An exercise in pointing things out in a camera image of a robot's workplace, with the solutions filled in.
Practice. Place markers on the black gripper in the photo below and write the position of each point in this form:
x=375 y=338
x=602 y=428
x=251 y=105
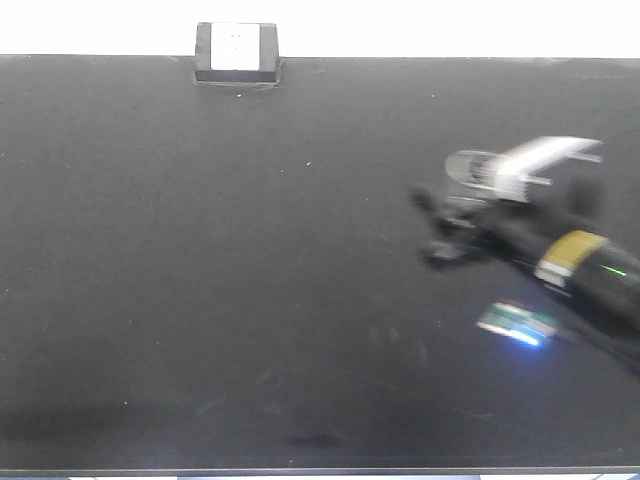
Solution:
x=555 y=236

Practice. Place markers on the clear glass beaker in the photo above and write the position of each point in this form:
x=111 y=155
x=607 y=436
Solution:
x=472 y=174

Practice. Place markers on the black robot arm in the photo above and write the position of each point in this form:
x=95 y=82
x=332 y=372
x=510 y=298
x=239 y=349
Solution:
x=605 y=300

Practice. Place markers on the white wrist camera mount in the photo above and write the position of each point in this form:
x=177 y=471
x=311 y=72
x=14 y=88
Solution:
x=519 y=167

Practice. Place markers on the black power outlet box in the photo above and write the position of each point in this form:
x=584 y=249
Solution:
x=237 y=53

